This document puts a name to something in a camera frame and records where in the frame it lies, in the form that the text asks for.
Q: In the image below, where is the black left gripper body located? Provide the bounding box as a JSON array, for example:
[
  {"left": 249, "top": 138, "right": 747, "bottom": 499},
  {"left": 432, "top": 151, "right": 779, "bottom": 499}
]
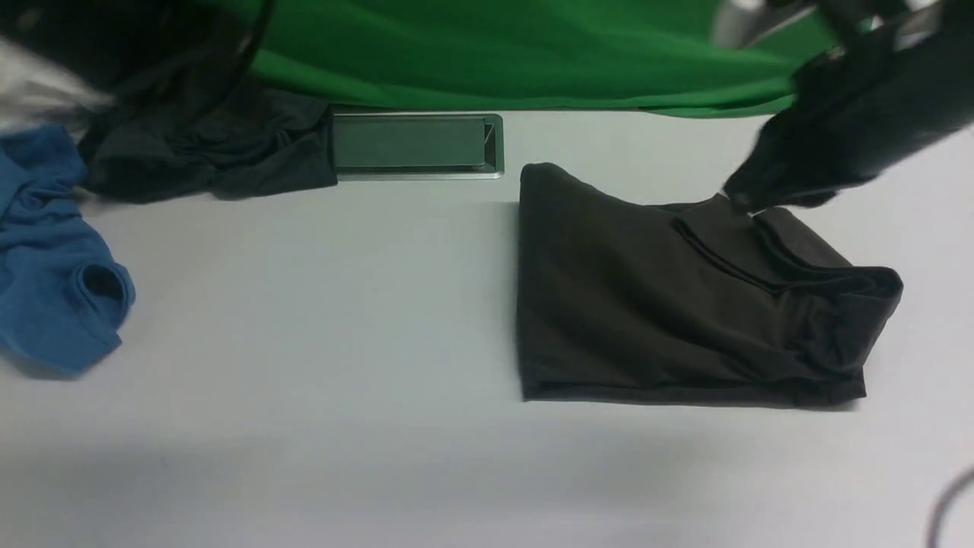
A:
[{"left": 1, "top": 1, "right": 275, "bottom": 100}]

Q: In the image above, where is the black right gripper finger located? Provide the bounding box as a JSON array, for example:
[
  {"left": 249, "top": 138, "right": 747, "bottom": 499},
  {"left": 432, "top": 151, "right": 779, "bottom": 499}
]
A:
[{"left": 721, "top": 148, "right": 838, "bottom": 214}]

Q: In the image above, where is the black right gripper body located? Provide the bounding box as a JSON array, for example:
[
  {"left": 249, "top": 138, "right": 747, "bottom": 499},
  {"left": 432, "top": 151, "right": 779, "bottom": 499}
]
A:
[{"left": 754, "top": 15, "right": 973, "bottom": 191}]

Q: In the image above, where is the dark gray long-sleeve shirt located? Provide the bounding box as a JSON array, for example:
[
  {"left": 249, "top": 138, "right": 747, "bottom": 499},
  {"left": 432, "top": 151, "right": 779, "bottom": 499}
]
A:
[{"left": 515, "top": 163, "right": 903, "bottom": 409}]

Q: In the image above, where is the dark teal crumpled shirt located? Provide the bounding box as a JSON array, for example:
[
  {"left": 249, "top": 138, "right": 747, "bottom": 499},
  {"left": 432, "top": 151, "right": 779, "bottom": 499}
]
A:
[{"left": 78, "top": 81, "right": 338, "bottom": 204}]

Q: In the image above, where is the white crumpled shirt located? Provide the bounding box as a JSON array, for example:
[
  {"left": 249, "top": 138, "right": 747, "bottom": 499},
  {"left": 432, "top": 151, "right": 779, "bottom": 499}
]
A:
[{"left": 1, "top": 38, "right": 115, "bottom": 142}]

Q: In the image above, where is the blue crumpled shirt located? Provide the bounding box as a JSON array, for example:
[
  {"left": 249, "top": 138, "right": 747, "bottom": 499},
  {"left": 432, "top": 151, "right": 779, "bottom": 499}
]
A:
[{"left": 1, "top": 126, "right": 136, "bottom": 378}]

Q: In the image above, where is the green backdrop cloth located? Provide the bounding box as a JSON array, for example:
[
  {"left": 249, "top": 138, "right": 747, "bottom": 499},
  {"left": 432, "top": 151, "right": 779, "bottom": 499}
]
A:
[{"left": 251, "top": 1, "right": 835, "bottom": 119}]

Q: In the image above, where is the dark green flat tray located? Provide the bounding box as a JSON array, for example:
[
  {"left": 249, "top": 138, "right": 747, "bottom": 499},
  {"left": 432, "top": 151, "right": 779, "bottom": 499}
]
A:
[{"left": 333, "top": 113, "right": 505, "bottom": 181}]

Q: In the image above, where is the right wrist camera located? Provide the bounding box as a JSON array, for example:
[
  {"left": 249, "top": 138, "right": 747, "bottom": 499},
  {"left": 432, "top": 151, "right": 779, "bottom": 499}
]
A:
[{"left": 710, "top": 1, "right": 945, "bottom": 51}]

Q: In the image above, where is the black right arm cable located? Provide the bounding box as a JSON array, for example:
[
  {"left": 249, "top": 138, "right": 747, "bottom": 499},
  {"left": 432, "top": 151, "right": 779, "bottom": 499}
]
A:
[{"left": 925, "top": 468, "right": 974, "bottom": 548}]

